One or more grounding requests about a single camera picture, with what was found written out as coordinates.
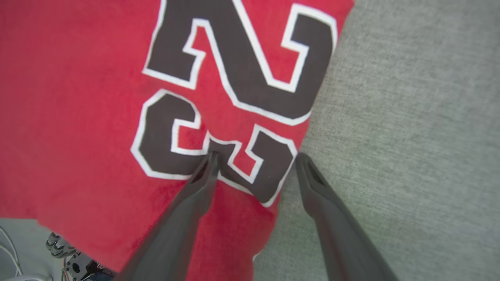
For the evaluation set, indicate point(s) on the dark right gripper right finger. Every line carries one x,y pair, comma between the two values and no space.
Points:
340,238

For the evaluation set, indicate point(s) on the red white basketball jersey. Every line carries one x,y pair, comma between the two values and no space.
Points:
78,117

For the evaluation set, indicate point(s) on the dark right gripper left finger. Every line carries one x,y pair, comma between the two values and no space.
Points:
183,234

